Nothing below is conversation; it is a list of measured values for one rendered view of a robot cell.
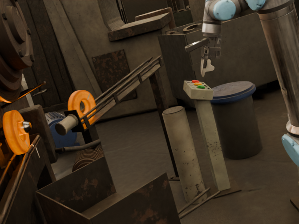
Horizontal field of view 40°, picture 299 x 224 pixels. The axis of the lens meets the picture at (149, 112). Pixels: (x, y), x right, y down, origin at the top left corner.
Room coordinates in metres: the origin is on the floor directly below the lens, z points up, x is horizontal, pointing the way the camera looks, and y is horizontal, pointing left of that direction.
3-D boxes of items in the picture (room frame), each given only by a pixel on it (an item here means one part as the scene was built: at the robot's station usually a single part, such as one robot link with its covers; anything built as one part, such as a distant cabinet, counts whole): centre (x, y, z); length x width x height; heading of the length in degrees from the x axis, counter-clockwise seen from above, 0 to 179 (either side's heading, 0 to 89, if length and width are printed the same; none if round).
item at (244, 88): (2.46, -0.52, 0.22); 0.32 x 0.32 x 0.43
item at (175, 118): (2.01, -0.12, 0.26); 0.12 x 0.12 x 0.52
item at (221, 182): (2.05, -0.28, 0.31); 0.24 x 0.16 x 0.62; 0
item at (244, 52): (3.82, -0.82, 0.39); 1.03 x 0.83 x 0.77; 105
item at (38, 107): (1.60, 0.47, 0.68); 0.11 x 0.08 x 0.24; 90
